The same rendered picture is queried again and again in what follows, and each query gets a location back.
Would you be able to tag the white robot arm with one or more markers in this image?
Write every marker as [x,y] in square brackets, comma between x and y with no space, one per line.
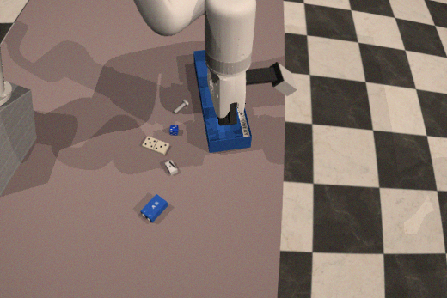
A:
[229,34]

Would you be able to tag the blue die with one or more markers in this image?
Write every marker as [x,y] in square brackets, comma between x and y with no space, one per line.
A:
[173,130]

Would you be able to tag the cream domino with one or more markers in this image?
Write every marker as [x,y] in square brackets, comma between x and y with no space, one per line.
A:
[155,145]

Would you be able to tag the blue three-compartment bin rack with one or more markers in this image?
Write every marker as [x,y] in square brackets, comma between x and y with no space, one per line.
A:
[224,137]

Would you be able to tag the blue nine-volt battery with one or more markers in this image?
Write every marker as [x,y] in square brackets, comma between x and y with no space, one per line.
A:
[154,208]

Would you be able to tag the grey metal bolt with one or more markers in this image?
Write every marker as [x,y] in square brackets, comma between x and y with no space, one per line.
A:
[185,103]

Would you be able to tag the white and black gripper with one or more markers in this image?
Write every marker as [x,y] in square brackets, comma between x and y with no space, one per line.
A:
[228,93]

